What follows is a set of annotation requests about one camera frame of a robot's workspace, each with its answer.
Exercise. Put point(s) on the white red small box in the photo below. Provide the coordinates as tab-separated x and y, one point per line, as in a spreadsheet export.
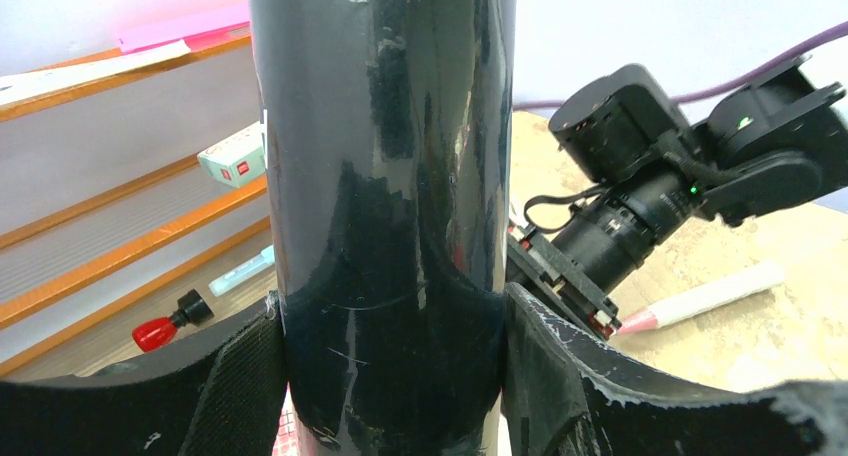
238	159

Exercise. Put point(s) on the pink badminton racket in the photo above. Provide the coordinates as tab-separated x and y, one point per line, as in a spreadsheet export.
704	298

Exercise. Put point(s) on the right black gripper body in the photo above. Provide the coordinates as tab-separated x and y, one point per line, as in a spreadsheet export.
554	278

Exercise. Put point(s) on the black shuttlecock tube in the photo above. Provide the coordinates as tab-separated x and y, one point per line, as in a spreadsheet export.
387	127

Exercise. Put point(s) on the clear plastic blister package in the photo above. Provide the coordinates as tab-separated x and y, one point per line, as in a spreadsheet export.
23	86

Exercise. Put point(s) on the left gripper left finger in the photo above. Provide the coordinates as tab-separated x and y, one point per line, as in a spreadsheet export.
219	391

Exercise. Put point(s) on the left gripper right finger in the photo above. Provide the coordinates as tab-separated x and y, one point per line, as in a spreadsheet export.
567	393

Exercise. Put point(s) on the pink flat ruler package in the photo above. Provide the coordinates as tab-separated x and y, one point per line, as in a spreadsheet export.
188	27

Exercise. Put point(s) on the pink racket cover bag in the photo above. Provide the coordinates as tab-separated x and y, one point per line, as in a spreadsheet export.
286	441

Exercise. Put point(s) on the wooden three-tier shelf rack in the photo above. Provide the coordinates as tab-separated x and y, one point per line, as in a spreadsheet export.
106	214

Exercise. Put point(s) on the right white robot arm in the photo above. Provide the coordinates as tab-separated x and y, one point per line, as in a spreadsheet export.
775	143

